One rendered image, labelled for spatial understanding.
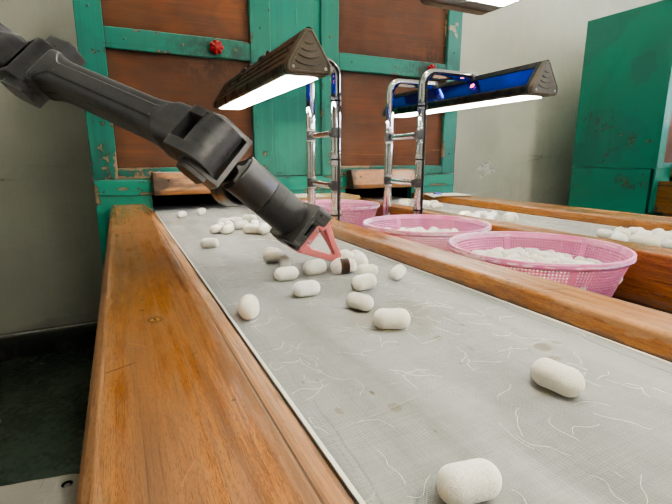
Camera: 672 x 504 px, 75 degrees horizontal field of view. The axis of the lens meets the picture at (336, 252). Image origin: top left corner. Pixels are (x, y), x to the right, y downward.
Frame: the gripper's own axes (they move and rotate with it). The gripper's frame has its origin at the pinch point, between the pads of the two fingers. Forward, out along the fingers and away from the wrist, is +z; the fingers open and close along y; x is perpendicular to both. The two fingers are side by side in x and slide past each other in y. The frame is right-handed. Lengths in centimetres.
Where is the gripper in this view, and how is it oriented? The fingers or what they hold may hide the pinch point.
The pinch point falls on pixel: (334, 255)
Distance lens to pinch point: 68.6
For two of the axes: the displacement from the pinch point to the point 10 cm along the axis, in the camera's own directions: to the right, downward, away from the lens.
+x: -6.0, 7.9, -1.3
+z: 6.6, 5.8, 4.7
